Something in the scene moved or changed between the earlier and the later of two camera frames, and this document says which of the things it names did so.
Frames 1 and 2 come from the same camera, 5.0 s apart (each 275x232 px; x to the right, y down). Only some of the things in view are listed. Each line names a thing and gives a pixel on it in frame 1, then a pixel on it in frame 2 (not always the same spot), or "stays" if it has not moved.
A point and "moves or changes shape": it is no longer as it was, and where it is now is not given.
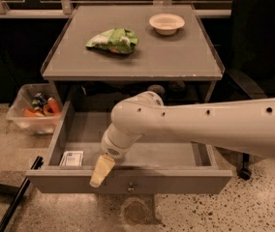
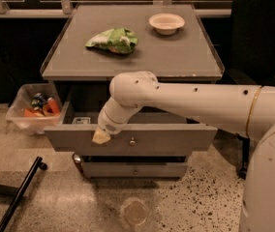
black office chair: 261,40 stays
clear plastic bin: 37,108 stays
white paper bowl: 167,24 stays
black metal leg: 18,190 stays
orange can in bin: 53,106 stays
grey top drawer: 148,167 moves or changes shape
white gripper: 112,149 -> 107,124
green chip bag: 119,41 stays
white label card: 73,159 -> 81,120
